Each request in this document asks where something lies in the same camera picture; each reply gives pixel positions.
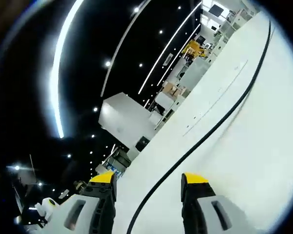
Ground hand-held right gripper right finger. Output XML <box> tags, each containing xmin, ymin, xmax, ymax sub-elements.
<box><xmin>180</xmin><ymin>172</ymin><xmax>251</xmax><ymax>234</ymax></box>

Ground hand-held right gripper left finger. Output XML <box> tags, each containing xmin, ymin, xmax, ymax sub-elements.
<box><xmin>46</xmin><ymin>170</ymin><xmax>118</xmax><ymax>234</ymax></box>

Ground black data cable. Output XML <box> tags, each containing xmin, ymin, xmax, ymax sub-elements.
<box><xmin>126</xmin><ymin>18</ymin><xmax>272</xmax><ymax>234</ymax></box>

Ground white desk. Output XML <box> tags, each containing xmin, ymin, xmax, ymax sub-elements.
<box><xmin>112</xmin><ymin>11</ymin><xmax>293</xmax><ymax>234</ymax></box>

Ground small black box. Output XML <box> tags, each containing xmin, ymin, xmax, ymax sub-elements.
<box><xmin>135</xmin><ymin>136</ymin><xmax>149</xmax><ymax>152</ymax></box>

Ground white partition block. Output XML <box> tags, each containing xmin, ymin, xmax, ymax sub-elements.
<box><xmin>98</xmin><ymin>92</ymin><xmax>162</xmax><ymax>152</ymax></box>

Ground cardboard boxes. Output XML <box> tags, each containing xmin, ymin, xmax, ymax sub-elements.
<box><xmin>164</xmin><ymin>81</ymin><xmax>187</xmax><ymax>98</ymax></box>

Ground long curved ceiling light strip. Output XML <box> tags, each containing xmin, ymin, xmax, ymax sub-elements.
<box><xmin>48</xmin><ymin>0</ymin><xmax>86</xmax><ymax>139</ymax></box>

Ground grey cabinet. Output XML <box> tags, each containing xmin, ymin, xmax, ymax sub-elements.
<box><xmin>184</xmin><ymin>58</ymin><xmax>213</xmax><ymax>91</ymax></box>

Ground yellow machine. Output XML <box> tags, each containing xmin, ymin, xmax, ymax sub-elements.
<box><xmin>182</xmin><ymin>40</ymin><xmax>209</xmax><ymax>59</ymax></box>

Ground black monitor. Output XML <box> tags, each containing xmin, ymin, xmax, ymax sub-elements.
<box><xmin>209</xmin><ymin>5</ymin><xmax>223</xmax><ymax>17</ymax></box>

